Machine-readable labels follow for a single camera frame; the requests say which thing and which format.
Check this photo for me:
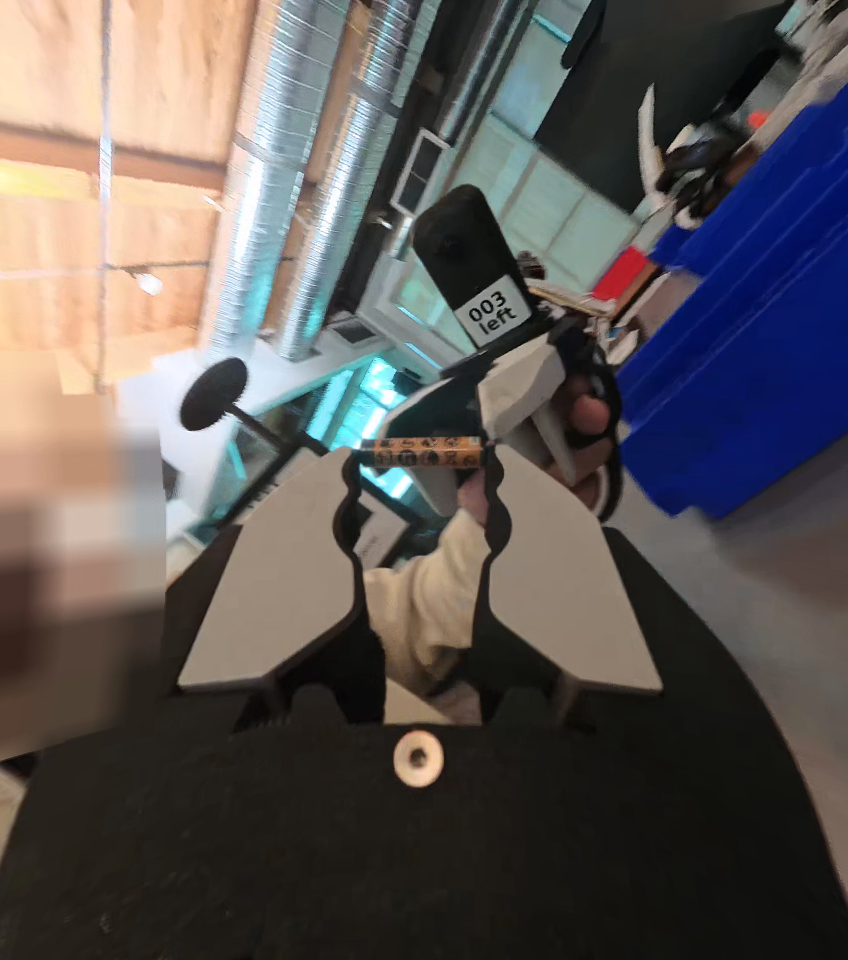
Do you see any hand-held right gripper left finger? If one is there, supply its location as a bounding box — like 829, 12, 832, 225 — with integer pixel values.
176, 448, 385, 725

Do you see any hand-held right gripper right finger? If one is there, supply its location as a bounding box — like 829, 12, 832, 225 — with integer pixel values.
469, 442, 664, 725

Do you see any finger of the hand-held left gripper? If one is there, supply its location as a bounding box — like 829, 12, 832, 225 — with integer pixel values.
373, 373, 487, 442
418, 470, 464, 520

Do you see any blue plastic bin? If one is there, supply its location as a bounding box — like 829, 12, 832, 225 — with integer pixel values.
613, 45, 848, 521

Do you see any grey desk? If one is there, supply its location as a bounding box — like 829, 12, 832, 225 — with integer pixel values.
604, 420, 848, 960

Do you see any person's left hand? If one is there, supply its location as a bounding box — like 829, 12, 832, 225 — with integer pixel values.
542, 373, 615, 502

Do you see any black framed marker poster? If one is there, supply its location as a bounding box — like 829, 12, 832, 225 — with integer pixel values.
352, 487, 415, 573

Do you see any small red bin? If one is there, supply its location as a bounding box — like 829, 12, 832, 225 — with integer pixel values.
591, 246, 655, 303

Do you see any black stand with round top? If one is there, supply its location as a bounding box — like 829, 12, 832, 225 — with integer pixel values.
178, 357, 329, 456

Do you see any black monitor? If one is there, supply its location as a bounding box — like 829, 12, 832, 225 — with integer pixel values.
535, 0, 794, 213

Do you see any wall air vent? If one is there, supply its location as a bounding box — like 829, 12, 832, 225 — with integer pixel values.
388, 127, 453, 220

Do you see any thin silver ventilation duct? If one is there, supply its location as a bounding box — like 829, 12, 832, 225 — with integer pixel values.
274, 0, 427, 363

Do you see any large silver ventilation duct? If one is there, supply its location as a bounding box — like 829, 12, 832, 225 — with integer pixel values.
201, 0, 322, 363

